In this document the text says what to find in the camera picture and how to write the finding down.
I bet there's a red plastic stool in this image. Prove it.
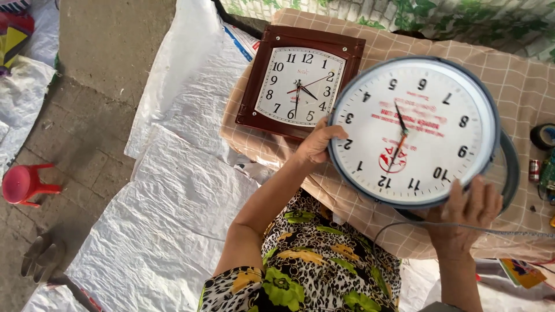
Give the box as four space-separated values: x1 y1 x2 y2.
1 163 64 208

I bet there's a leaf print backdrop sheet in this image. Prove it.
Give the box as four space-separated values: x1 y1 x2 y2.
219 0 555 62

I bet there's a grey glove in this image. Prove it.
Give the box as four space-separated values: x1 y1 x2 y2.
20 233 66 285

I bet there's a colourful printed packet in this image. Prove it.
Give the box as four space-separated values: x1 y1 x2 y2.
498 258 548 290

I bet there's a person's floral leopard dress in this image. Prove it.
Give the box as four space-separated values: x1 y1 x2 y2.
197 188 402 312

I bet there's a colourful patterned bag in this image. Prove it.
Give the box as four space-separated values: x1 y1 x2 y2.
0 0 36 77

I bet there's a square brown wall clock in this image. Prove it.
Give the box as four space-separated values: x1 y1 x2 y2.
235 25 366 142

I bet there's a white woven plastic sheet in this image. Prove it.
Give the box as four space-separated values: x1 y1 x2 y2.
124 0 278 167
398 257 555 312
22 123 262 312

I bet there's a blue red printed sack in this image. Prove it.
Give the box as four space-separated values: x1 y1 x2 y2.
220 21 261 62

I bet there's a green circuit board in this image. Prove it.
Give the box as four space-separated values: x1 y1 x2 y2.
539 149 555 192

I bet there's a beige checked cloth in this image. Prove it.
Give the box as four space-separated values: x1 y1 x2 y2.
219 8 555 263

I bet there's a grey round clock cover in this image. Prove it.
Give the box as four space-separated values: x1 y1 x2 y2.
394 129 521 222

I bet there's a person's right hand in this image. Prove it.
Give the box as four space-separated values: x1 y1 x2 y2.
427 175 504 261

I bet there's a white plastic sack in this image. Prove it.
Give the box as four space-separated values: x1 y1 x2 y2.
0 0 60 175

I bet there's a grey cable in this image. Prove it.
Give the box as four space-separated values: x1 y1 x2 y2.
372 220 555 261

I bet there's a black tape roll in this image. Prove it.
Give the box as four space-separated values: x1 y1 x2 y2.
529 123 555 152

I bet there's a round white wall clock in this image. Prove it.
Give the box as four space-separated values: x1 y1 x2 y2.
327 55 502 210

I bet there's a person's left hand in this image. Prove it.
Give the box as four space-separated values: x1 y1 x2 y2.
296 116 349 169

